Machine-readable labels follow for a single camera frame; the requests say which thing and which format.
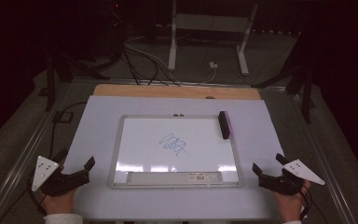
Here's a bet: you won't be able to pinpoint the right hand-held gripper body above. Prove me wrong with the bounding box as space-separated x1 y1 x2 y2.
257 159 326 197

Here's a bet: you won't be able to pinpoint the metal floor rail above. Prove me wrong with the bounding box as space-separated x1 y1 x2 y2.
0 78 76 223
287 90 358 224

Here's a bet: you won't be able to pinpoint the silver framed whiteboard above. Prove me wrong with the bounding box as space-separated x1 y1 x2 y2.
106 114 244 190

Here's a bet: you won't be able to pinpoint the black floor cables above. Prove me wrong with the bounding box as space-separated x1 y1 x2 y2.
121 43 182 88

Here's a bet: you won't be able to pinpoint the white cable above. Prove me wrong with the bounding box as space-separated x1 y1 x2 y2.
124 35 217 85

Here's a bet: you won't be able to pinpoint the black and purple eraser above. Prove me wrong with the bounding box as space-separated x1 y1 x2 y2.
217 110 234 140

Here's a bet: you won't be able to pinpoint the white metal stand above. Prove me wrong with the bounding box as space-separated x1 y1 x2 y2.
167 0 259 77

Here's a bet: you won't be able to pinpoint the dark equipment rack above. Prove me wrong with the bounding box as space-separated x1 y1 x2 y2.
103 0 129 62

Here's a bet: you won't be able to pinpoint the black square floor plate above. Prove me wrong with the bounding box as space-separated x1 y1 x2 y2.
52 110 75 123

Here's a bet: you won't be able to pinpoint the right hand-held gripper black cable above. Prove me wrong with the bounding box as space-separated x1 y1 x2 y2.
299 183 329 224

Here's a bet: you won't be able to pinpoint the person's right hand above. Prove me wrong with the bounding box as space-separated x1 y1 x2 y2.
271 179 312 223

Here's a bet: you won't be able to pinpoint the person's left hand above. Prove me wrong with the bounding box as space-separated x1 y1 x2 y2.
38 188 77 217

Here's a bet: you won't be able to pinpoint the wooden table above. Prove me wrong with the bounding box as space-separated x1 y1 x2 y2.
92 83 262 101

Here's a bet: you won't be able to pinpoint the hand-held gripper black cable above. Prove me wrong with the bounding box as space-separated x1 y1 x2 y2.
299 183 329 224
26 100 89 217

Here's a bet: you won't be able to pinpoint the black tripod stand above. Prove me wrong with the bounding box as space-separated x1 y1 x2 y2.
251 31 317 124
44 50 123 112

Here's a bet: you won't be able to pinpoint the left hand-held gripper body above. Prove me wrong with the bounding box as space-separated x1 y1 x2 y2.
31 155 91 198

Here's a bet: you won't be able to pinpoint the large white sheet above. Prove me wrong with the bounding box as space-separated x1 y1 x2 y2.
61 94 308 221

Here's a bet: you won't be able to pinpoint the left hand-held gripper black cable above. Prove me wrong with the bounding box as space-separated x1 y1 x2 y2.
26 100 89 217

